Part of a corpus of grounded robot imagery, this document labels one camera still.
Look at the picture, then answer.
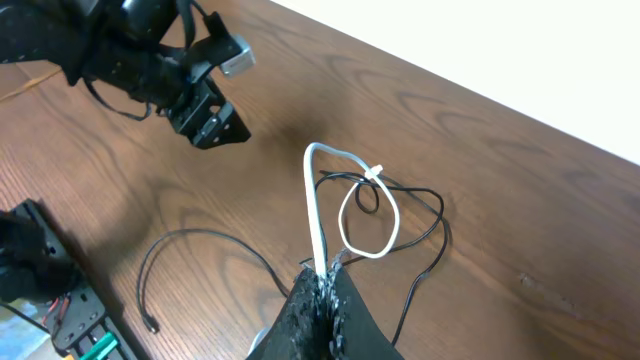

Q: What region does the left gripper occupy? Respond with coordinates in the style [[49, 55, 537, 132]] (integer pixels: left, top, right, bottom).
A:
[[167, 77, 251, 150]]

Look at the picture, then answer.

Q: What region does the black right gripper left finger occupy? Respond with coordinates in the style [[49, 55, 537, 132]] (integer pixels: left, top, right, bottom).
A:
[[247, 268, 328, 360]]

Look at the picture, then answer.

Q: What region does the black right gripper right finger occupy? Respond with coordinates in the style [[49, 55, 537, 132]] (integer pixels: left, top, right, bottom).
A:
[[327, 249, 403, 360]]

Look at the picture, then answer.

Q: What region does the white USB cable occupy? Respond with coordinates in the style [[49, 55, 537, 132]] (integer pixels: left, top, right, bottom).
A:
[[302, 141, 402, 281]]

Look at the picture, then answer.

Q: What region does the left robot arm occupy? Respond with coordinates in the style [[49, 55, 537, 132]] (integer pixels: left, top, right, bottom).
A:
[[1, 0, 255, 150]]

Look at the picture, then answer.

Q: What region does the brown cardboard panel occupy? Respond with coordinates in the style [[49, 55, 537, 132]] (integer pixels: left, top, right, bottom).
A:
[[0, 61, 61, 101]]

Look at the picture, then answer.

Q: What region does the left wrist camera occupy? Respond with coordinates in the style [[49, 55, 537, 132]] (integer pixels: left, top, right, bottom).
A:
[[193, 12, 256, 78]]

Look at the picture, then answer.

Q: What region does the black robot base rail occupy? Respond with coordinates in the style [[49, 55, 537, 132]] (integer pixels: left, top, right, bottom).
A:
[[1, 199, 148, 360]]

